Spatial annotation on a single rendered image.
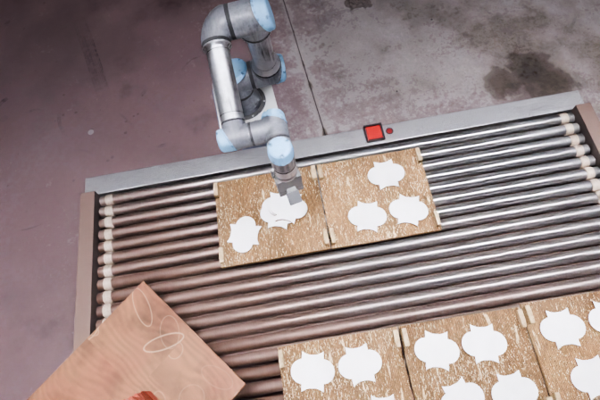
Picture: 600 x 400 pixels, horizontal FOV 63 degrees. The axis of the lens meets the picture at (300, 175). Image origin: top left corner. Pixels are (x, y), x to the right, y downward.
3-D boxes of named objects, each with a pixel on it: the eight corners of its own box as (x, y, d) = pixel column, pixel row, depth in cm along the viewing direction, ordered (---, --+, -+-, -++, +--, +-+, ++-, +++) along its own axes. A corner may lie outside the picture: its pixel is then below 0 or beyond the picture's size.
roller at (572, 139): (104, 220, 200) (97, 216, 196) (577, 136, 199) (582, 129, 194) (103, 231, 198) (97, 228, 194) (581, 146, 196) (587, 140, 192)
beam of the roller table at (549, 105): (91, 184, 210) (85, 178, 205) (571, 97, 209) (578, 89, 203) (91, 202, 207) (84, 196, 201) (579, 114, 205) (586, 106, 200)
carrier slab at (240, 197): (214, 184, 198) (213, 183, 196) (314, 166, 198) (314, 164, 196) (221, 269, 183) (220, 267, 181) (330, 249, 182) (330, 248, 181)
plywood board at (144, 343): (29, 400, 158) (26, 400, 157) (145, 282, 172) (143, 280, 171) (126, 526, 141) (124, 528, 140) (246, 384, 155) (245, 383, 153)
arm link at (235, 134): (187, 4, 157) (216, 149, 147) (220, -4, 157) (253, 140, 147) (197, 23, 168) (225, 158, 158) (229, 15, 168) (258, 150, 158)
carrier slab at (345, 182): (316, 166, 198) (316, 164, 196) (417, 149, 197) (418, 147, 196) (331, 249, 182) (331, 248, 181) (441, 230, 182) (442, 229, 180)
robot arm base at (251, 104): (224, 95, 220) (218, 81, 212) (255, 84, 221) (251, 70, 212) (232, 120, 213) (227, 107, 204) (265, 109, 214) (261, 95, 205)
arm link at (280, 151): (289, 130, 146) (295, 154, 142) (293, 148, 155) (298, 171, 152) (263, 136, 145) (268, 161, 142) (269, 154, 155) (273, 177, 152)
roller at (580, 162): (103, 244, 196) (97, 239, 191) (587, 157, 194) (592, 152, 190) (103, 255, 194) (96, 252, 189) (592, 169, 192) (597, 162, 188)
